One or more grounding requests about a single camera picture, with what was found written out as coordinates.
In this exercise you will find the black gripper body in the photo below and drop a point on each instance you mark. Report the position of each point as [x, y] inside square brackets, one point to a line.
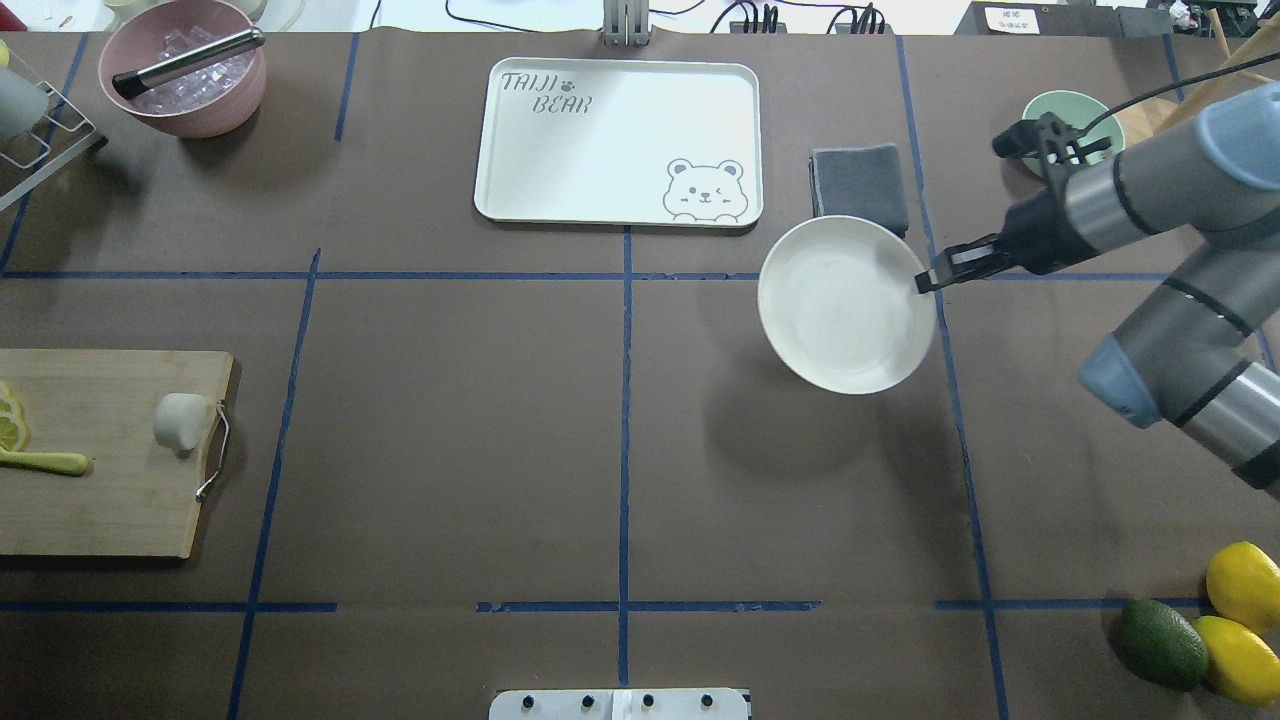
[1037, 233]

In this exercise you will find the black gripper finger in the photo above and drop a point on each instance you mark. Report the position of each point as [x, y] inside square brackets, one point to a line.
[962, 263]

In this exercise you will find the cream round plate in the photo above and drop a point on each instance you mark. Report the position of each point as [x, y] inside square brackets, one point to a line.
[838, 302]

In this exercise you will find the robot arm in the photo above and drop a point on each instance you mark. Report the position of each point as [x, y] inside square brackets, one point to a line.
[1179, 356]

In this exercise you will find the white bear serving tray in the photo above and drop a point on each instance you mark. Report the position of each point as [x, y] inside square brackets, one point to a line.
[621, 142]

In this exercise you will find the folded grey cloth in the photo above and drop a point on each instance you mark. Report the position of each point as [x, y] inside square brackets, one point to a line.
[861, 182]

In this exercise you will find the mint green bowl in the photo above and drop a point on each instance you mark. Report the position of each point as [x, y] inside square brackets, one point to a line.
[1078, 110]

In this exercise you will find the wooden mug tree stand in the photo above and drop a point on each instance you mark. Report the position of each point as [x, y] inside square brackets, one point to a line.
[1246, 63]

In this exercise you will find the black power strip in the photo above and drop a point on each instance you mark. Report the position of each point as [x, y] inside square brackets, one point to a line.
[802, 18]

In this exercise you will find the upper yellow lemon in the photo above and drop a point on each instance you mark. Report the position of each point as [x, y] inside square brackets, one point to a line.
[1243, 585]

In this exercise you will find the yellow lemon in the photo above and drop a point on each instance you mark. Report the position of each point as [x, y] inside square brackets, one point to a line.
[1243, 585]
[1240, 665]

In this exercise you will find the green avocado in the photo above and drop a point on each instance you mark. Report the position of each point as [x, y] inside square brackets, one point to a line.
[1160, 645]

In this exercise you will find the lower yellow lemon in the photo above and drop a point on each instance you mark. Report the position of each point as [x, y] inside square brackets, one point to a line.
[1240, 665]

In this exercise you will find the pink bowl with ice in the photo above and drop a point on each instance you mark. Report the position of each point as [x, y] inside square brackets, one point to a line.
[195, 102]

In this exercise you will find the black silver ice tongs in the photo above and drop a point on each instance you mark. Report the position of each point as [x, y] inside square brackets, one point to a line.
[190, 60]

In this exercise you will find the wooden cutting board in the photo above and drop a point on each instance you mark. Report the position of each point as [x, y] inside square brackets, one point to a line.
[138, 498]

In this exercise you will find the metal dish rack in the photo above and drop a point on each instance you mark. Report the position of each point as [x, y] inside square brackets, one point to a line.
[42, 131]

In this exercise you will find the lemon slices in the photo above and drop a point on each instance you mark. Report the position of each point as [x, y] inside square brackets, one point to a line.
[14, 427]

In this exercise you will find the grey metal camera post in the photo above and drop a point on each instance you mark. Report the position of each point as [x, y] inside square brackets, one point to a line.
[626, 23]

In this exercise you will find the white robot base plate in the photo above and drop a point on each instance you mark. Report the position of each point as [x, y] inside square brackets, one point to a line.
[623, 703]

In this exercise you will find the yellow green knife handle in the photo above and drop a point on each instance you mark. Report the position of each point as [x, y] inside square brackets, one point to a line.
[69, 465]

